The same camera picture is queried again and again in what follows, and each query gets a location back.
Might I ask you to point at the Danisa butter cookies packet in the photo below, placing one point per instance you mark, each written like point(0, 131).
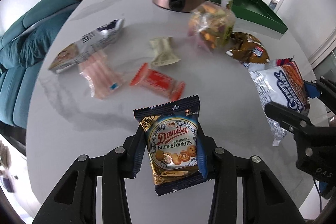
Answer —
point(175, 151)

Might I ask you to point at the silver white snack bag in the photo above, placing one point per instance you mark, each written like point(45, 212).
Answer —
point(87, 45)

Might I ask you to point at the red small snack packet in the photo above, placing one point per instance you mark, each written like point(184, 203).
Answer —
point(158, 82)

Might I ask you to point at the teal sofa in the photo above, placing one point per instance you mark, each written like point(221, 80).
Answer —
point(23, 48)

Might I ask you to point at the white blue cookie bag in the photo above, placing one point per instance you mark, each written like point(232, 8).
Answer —
point(280, 81)

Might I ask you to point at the pink striped snack packet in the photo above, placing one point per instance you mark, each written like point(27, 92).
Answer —
point(102, 79)

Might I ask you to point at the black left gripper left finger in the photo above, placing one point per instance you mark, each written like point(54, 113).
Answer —
point(73, 199)

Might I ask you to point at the brown gold oatmeal bag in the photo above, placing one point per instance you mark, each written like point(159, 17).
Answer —
point(247, 49)

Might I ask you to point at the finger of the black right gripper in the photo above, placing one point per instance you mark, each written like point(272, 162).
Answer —
point(323, 89)
point(287, 118)

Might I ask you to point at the green tray box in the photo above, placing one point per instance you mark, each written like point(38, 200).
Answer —
point(257, 11)

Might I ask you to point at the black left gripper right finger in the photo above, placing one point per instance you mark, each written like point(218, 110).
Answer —
point(265, 200)

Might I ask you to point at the clear bag mixed snacks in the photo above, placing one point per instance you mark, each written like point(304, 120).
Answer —
point(211, 25)

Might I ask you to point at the beige small snack packet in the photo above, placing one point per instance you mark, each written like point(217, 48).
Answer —
point(164, 54)

